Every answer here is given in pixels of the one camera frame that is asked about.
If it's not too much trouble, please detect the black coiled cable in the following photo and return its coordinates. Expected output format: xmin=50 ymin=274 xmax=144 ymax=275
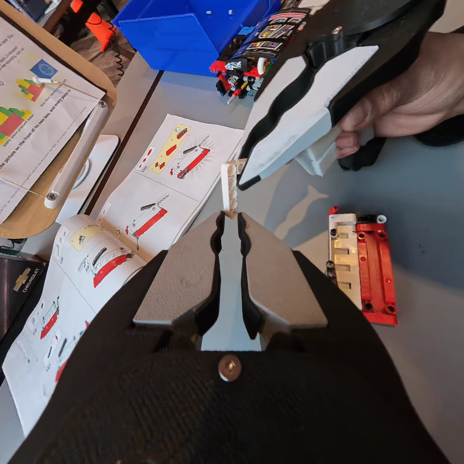
xmin=112 ymin=33 xmax=127 ymax=78

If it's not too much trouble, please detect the orange and black object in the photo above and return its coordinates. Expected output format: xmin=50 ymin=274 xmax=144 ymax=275
xmin=71 ymin=0 xmax=116 ymax=51

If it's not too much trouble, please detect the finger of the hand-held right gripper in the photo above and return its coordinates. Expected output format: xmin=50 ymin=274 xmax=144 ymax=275
xmin=240 ymin=54 xmax=316 ymax=162
xmin=236 ymin=45 xmax=380 ymax=191

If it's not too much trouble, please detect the white L-shaped brick beam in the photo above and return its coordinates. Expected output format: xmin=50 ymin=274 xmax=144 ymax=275
xmin=220 ymin=158 xmax=249 ymax=220

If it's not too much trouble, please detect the red and white brick panel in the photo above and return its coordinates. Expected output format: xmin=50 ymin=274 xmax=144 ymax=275
xmin=326 ymin=206 xmax=399 ymax=327

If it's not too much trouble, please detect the white paper stack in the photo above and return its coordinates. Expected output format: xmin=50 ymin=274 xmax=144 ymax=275
xmin=0 ymin=14 xmax=106 ymax=225

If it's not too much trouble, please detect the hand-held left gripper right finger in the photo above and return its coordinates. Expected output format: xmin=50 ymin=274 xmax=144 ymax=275
xmin=237 ymin=212 xmax=328 ymax=341

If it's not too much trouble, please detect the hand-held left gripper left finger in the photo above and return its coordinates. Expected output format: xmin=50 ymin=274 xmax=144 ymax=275
xmin=133 ymin=211 xmax=226 ymax=339

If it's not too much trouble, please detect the multicoloured toy brick car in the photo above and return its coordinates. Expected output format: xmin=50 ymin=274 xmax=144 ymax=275
xmin=210 ymin=7 xmax=310 ymax=106

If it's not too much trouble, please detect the wooden document stand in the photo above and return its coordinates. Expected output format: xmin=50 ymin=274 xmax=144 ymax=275
xmin=0 ymin=4 xmax=116 ymax=240

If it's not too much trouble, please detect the person's right hand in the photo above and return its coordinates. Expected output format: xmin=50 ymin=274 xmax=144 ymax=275
xmin=335 ymin=31 xmax=464 ymax=160

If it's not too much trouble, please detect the open instruction booklet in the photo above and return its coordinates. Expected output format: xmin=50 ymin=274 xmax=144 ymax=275
xmin=2 ymin=113 xmax=245 ymax=437

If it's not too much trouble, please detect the black cardboard box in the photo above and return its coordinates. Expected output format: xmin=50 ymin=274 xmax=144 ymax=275
xmin=0 ymin=250 xmax=49 ymax=363

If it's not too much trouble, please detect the blue plastic bin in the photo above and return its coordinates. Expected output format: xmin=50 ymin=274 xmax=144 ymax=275
xmin=112 ymin=0 xmax=281 ymax=77

